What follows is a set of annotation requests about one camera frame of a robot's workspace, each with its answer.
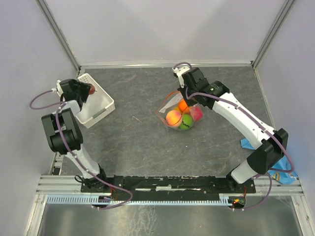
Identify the green watermelon toy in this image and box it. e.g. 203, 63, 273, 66
179, 114, 194, 130

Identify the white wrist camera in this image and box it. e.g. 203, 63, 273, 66
172, 66, 191, 88
52, 80, 63, 97

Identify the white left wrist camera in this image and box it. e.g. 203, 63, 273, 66
52, 80, 63, 97

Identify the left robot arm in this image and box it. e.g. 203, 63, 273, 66
41, 79, 109, 192

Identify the blue patterned cloth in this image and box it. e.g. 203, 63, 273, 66
240, 139, 298, 185

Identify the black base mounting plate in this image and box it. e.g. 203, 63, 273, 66
81, 175, 256, 201

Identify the clear zip top bag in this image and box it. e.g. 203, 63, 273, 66
156, 91, 199, 131

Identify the aluminium frame rail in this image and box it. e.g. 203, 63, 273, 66
36, 176, 304, 196

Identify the brown toy fruit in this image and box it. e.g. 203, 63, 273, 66
89, 85, 97, 95

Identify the orange toy fruit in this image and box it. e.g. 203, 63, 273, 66
178, 100, 190, 114

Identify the red apple toy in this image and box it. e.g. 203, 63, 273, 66
189, 106, 203, 122

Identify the light blue cable duct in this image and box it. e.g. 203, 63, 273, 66
46, 194, 232, 207

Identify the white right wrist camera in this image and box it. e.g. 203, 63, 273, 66
172, 66, 191, 88

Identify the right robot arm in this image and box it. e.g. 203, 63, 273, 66
173, 66, 288, 192

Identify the yellow lemon toy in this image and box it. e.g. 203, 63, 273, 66
173, 107, 182, 114

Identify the peach toy fruit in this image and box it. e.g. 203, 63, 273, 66
165, 110, 182, 128

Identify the white plastic basket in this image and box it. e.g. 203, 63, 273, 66
76, 73, 115, 128

